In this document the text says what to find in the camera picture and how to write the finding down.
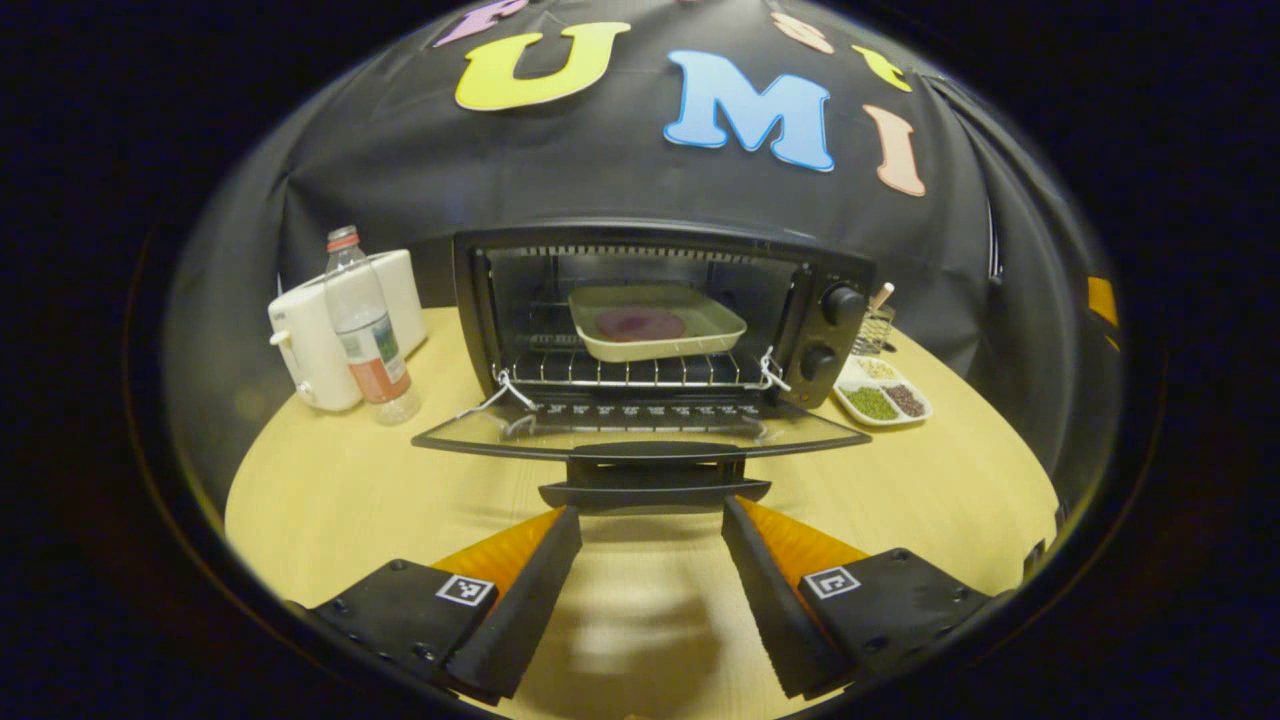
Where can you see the clear red label water bottle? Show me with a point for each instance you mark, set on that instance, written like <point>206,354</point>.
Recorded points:
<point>370,350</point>

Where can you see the white pink stick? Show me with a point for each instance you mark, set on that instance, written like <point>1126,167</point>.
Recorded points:
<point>881,296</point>

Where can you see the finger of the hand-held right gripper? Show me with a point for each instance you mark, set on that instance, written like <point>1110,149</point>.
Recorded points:
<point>1102,300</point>

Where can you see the black backdrop cloth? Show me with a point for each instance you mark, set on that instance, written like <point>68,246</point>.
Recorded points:
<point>400,190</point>

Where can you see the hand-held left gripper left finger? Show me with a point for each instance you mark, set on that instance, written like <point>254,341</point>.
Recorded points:
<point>530,605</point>

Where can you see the cream baking tray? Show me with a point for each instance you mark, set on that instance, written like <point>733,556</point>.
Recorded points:
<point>720,322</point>

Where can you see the white toaster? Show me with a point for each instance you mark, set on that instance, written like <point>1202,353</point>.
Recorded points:
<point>305,350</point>

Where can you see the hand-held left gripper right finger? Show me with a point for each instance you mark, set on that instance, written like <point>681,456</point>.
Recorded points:
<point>775,620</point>

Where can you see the white divided snack dish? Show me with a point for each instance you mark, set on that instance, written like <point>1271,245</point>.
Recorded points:
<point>885,400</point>

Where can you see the black electric oven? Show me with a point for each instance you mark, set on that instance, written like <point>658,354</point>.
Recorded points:
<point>830,340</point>

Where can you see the round purple food slice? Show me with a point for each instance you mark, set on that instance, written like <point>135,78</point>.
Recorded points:
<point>640,324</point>

